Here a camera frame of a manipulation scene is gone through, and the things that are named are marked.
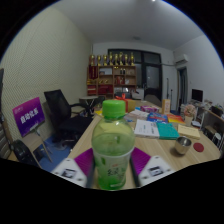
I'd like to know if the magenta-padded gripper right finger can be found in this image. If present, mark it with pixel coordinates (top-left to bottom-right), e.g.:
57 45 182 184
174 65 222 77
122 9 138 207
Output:
129 146 176 188

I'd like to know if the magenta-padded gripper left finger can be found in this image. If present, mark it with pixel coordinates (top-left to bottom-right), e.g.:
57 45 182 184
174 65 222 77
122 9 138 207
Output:
51 147 97 189

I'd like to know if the green tea bottle green cap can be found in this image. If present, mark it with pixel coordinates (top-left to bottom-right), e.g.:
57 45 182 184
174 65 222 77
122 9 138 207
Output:
91 99 137 191

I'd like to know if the teal book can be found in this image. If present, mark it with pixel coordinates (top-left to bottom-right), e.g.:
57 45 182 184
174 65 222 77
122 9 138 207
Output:
156 122 180 140

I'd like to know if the small steel cup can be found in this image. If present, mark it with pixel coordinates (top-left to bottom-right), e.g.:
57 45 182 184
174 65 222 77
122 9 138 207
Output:
174 135 193 156

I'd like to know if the blue printed book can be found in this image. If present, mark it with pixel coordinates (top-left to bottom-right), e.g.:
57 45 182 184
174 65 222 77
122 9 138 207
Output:
146 112 169 124

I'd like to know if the pink flat box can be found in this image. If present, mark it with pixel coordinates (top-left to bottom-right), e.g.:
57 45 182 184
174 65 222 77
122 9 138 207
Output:
139 105 160 114

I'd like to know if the black office chair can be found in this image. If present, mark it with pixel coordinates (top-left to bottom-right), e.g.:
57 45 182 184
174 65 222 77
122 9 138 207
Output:
43 88 94 144

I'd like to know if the orange book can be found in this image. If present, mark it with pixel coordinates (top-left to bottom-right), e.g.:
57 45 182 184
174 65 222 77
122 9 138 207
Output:
166 113 185 125

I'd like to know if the yellow gift box red ribbon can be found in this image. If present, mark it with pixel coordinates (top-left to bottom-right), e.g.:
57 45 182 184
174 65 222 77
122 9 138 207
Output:
114 93 138 113

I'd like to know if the flat round red coaster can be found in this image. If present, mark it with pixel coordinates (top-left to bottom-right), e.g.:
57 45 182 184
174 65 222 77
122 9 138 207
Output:
192 142 205 153

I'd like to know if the black bag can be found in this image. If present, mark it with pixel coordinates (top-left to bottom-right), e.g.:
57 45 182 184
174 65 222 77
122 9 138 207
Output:
11 139 43 169

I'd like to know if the tan upright carton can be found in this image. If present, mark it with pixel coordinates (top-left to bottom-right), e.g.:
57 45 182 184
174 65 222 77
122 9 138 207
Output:
161 98 172 115

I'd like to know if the small round side table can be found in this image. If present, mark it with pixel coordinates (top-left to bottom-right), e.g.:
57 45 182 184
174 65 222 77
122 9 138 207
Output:
78 95 105 116

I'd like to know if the flower bouquet in cup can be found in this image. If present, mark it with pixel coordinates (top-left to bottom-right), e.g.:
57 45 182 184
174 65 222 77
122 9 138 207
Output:
183 104 198 127

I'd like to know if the purple sign board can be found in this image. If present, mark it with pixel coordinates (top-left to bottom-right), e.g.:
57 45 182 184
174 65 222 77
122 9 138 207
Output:
12 96 46 138

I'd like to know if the white round stool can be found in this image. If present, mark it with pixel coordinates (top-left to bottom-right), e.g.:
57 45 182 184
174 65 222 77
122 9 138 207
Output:
213 132 224 148

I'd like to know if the cluttered wooden side desk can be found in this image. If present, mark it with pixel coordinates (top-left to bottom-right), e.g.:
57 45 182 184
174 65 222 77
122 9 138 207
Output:
199 104 224 148

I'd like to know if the black framed glass door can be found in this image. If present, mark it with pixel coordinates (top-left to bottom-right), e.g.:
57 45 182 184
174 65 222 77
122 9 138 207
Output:
107 49 164 101

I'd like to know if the black computer monitor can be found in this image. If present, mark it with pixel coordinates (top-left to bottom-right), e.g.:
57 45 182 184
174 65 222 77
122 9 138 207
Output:
191 88 204 103

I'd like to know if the wooden shelf unit with trophies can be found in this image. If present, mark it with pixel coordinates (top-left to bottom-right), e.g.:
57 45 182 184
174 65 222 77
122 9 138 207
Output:
86 51 138 98

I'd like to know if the white wall air conditioner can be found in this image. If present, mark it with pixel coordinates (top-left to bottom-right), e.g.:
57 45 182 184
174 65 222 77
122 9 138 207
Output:
174 53 190 66

